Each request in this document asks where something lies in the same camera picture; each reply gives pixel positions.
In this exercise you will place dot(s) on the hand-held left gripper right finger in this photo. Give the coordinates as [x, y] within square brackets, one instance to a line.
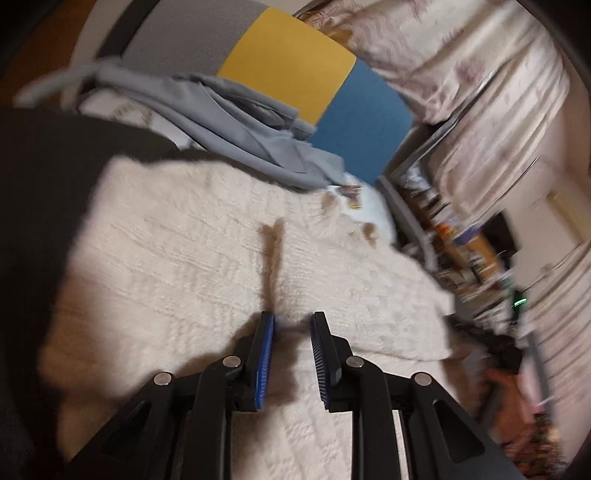
[321, 360]

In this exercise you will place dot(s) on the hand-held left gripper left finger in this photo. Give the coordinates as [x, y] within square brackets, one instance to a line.
[265, 364]

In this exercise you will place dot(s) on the white knit sweater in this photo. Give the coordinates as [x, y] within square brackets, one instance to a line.
[184, 258]

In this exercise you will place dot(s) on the person's right hand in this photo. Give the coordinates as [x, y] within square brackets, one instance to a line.
[515, 406]

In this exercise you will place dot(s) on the cluttered shelf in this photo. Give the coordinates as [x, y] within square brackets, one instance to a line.
[461, 258]

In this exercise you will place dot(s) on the black monitor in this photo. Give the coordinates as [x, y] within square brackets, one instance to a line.
[498, 235]

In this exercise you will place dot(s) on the beige air conditioner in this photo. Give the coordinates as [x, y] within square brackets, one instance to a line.
[565, 214]

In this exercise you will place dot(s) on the white printed pillow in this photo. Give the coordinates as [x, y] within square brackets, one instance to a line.
[374, 212]

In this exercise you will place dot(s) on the grey garment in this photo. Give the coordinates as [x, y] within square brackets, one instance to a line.
[240, 129]

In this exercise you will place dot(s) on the floral white curtain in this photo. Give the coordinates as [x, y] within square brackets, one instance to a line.
[461, 69]

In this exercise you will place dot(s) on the grey yellow blue chair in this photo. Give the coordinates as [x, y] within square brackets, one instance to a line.
[286, 60]

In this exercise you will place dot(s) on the black foam roll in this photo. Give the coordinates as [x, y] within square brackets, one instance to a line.
[124, 32]

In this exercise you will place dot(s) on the grey metal rack frame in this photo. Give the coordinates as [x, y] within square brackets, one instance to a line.
[415, 226]

